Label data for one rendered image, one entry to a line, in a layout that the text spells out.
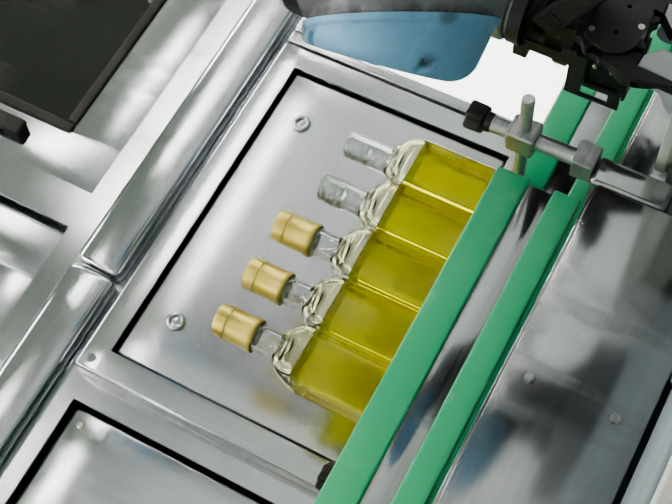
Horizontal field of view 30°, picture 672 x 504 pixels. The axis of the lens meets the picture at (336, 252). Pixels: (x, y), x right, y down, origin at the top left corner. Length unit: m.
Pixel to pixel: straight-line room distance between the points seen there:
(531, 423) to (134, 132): 0.72
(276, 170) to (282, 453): 0.34
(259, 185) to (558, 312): 0.50
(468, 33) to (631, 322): 0.36
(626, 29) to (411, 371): 0.34
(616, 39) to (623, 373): 0.28
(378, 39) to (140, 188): 0.73
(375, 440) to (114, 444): 0.43
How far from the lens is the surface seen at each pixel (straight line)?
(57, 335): 1.41
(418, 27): 0.78
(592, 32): 1.11
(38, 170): 1.54
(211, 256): 1.41
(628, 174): 1.12
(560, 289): 1.07
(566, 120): 1.28
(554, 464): 1.01
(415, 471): 1.02
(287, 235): 1.25
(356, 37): 0.78
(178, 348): 1.37
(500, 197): 1.12
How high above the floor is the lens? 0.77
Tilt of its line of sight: 15 degrees up
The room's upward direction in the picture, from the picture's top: 65 degrees counter-clockwise
